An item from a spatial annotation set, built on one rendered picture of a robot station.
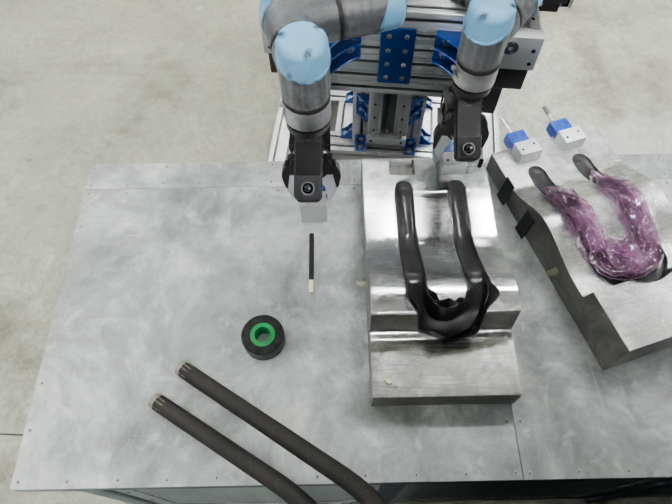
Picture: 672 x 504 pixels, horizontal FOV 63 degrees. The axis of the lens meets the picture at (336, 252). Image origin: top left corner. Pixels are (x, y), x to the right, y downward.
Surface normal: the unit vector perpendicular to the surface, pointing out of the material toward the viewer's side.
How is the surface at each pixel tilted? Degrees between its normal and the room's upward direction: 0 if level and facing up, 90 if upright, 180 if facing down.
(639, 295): 0
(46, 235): 0
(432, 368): 0
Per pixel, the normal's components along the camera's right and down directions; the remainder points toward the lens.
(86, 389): -0.01, -0.49
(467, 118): -0.03, 0.04
